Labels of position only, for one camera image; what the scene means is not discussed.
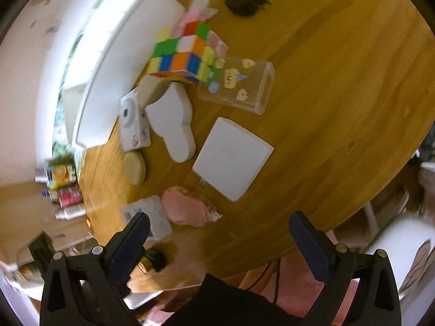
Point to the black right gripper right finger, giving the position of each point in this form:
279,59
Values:
376,300

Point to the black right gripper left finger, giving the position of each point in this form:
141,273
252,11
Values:
86,289

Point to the green gold-capped perfume bottle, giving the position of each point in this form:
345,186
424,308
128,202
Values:
152,260

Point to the clear barcode-labelled small box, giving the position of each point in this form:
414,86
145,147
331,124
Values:
160,226

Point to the pink round compact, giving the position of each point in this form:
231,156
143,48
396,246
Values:
184,206

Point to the round beige tin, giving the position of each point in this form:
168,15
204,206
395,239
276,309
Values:
134,168

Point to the white toy camera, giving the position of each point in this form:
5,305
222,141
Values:
134,130

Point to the white square charger block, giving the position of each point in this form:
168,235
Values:
231,158

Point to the white L-shaped plastic block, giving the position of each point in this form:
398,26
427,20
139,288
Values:
170,118

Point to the clear sticker-decorated plastic box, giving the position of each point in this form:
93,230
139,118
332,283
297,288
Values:
240,83

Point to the colourful puzzle cube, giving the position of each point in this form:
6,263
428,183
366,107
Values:
184,59

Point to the pink comb with white cap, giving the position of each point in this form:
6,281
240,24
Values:
194,22

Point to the white spray bottle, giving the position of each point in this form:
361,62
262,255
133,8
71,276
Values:
71,212

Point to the yellow juice carton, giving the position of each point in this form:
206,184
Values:
60,176

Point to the white plastic storage bin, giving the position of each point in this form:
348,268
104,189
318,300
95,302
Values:
123,58

